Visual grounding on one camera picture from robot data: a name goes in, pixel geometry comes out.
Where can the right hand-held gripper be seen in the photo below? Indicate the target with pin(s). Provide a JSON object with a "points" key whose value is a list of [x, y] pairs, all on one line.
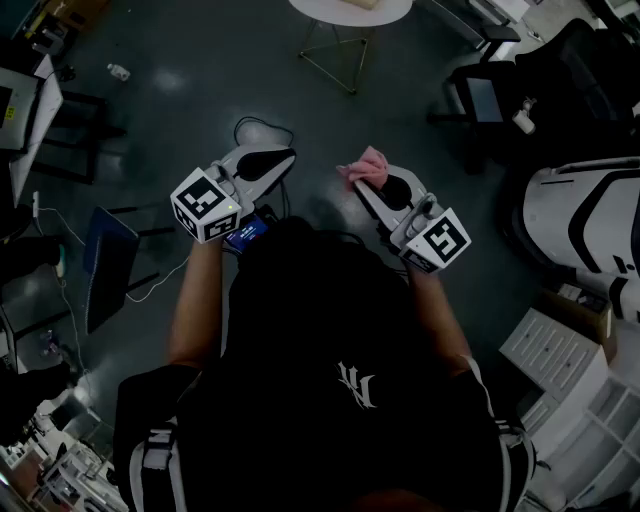
{"points": [[440, 240]]}

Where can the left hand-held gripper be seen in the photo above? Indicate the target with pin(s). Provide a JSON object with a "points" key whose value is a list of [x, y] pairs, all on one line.
{"points": [[205, 205]]}

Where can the pink cloth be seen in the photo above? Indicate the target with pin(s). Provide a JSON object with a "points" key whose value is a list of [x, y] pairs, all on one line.
{"points": [[367, 167]]}

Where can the person's left forearm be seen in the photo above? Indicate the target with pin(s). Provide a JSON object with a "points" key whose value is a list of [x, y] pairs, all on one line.
{"points": [[192, 305]]}

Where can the person's right forearm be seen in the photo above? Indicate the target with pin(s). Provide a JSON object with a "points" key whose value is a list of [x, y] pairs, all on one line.
{"points": [[440, 320]]}

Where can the small blue screen device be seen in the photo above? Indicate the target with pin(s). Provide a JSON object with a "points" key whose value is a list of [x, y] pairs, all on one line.
{"points": [[247, 234]]}

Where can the clear plastic bottle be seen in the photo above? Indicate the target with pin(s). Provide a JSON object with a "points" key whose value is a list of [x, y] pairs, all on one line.
{"points": [[118, 72]]}

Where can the person's black shirt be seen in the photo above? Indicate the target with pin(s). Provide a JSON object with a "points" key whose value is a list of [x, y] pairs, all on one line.
{"points": [[310, 350]]}

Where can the round white table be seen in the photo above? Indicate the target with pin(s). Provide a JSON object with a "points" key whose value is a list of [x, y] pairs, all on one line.
{"points": [[340, 17]]}

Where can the black mesh office chair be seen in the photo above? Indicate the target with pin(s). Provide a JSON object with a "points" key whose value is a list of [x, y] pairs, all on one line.
{"points": [[575, 90]]}

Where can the white drawer cabinet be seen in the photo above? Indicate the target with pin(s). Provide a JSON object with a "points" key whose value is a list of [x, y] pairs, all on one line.
{"points": [[545, 345]]}

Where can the long white desk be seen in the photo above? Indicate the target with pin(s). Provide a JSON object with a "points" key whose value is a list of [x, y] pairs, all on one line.
{"points": [[510, 10]]}

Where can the open brown box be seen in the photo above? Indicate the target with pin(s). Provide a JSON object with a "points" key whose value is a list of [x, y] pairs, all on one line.
{"points": [[600, 320]]}

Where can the brown cardboard box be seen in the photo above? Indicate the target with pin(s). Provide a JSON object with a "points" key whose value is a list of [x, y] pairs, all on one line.
{"points": [[75, 12]]}

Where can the white shelf unit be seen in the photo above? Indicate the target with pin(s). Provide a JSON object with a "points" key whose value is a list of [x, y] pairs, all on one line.
{"points": [[600, 440]]}

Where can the white equipment rack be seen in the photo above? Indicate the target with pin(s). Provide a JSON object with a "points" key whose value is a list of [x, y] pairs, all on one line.
{"points": [[70, 475]]}

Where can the small white camera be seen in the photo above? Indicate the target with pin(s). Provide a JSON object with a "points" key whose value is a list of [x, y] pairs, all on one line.
{"points": [[522, 120]]}

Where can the black frame white desk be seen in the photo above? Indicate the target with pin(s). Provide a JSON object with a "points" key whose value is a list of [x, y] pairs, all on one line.
{"points": [[47, 105]]}

